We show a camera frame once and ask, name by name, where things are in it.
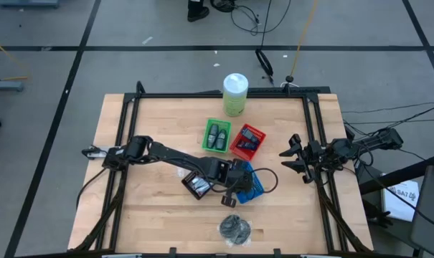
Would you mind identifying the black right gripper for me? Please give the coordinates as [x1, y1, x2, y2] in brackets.
[279, 133, 324, 184]

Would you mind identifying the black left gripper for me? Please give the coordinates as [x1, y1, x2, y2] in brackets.
[216, 159, 255, 209]

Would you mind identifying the dark blue toiletry sachet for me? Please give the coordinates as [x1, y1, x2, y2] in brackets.
[240, 128, 260, 145]
[237, 140, 258, 151]

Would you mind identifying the blue plastic basket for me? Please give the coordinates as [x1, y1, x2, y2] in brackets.
[232, 161, 265, 204]

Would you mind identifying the red plastic basket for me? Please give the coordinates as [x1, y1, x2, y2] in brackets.
[229, 123, 268, 162]

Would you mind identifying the bagged black round pad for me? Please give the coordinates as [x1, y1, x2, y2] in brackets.
[232, 219, 253, 247]
[219, 214, 243, 237]

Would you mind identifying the green plastic basket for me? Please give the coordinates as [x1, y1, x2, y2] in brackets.
[201, 118, 232, 154]

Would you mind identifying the black plastic basket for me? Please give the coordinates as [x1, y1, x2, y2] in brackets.
[181, 170, 217, 201]

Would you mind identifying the black ball-top stand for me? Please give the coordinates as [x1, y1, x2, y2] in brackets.
[280, 74, 300, 95]

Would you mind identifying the green disinfecting wipes canister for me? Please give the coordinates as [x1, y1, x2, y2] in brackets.
[222, 72, 250, 118]

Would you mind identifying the black metal beam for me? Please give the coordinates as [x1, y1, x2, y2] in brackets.
[358, 152, 434, 194]

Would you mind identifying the white cardboard box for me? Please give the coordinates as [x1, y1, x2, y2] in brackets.
[380, 178, 421, 222]

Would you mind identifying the dark grey panel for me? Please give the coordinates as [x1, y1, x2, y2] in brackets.
[410, 164, 434, 258]

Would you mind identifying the person's black shoe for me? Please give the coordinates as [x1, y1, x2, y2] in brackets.
[187, 0, 210, 23]

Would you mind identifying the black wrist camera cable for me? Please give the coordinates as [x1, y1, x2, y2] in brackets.
[250, 167, 279, 196]

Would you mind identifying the black floor strap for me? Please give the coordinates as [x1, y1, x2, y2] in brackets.
[255, 49, 275, 86]

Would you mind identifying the black metal table frame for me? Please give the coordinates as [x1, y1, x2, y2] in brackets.
[69, 80, 374, 254]

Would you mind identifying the long yellow cable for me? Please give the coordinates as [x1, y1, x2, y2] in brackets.
[290, 0, 320, 78]

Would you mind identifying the black floor cable coil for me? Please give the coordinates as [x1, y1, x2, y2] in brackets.
[209, 0, 291, 37]

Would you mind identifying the thin yellow floor cable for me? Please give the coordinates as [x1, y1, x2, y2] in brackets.
[0, 34, 29, 82]

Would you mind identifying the grey floor base plate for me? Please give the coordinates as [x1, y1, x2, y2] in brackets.
[0, 79, 26, 92]

